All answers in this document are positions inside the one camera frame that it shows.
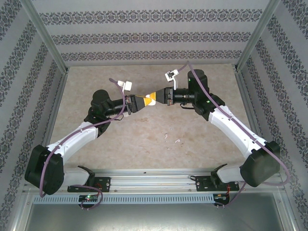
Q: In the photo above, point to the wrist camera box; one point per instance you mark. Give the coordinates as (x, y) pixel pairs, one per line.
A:
(127, 85)
(171, 75)

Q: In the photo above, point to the grey metal panel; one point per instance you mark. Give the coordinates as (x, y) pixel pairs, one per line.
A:
(154, 219)

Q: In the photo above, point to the small controller board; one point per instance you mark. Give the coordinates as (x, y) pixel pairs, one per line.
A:
(88, 197)
(221, 197)

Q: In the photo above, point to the aluminium corner post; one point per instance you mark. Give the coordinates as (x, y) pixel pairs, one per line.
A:
(43, 31)
(258, 33)

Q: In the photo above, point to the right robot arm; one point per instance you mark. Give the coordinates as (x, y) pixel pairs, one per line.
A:
(235, 130)

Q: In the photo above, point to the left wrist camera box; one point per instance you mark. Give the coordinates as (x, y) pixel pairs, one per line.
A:
(127, 85)

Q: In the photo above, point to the aluminium side rail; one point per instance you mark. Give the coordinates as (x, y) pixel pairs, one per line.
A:
(246, 96)
(56, 106)

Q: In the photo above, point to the aluminium base beam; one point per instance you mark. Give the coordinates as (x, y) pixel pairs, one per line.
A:
(154, 179)

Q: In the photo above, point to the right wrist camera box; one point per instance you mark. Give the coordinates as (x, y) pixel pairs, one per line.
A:
(171, 75)

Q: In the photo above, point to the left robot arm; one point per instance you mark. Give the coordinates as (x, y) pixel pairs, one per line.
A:
(72, 142)

